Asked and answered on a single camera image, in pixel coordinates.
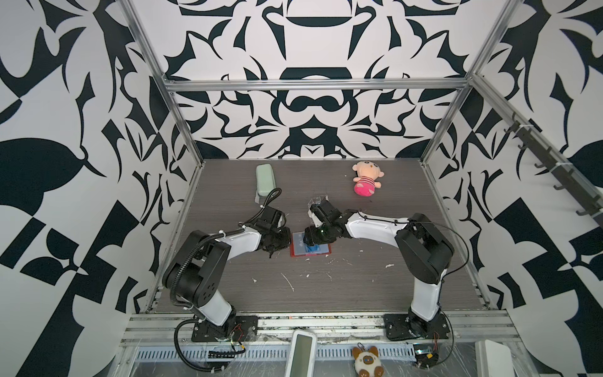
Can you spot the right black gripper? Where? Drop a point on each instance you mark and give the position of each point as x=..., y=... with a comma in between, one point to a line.
x=312, y=238

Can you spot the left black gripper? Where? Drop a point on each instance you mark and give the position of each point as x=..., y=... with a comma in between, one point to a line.
x=286, y=232

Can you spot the red leather card holder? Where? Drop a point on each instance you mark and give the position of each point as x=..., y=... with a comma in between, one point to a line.
x=300, y=249

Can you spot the clear acrylic card box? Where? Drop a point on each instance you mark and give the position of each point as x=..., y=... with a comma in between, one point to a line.
x=316, y=200

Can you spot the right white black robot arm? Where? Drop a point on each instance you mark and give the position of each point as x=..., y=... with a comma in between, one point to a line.
x=424, y=248

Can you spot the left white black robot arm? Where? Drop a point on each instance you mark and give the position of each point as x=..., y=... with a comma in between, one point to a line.
x=194, y=274

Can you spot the green glasses case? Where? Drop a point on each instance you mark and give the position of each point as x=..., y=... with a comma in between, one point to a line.
x=265, y=180

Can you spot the pink plush doll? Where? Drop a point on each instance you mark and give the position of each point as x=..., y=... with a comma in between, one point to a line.
x=367, y=175

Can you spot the white tablet device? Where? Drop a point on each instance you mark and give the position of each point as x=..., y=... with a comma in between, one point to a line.
x=302, y=355

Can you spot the brown white plush toy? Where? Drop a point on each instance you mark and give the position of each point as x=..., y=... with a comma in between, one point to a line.
x=367, y=362

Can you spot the white box bottom right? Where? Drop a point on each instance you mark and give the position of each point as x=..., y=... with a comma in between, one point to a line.
x=493, y=359

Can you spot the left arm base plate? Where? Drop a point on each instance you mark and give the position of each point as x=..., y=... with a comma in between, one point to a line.
x=237, y=328

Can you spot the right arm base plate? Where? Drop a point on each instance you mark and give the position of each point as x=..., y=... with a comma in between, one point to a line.
x=401, y=327

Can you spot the aluminium frame rail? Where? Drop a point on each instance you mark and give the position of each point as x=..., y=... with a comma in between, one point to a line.
x=314, y=84

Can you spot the wall hook rail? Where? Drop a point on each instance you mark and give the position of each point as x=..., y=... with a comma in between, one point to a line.
x=551, y=161

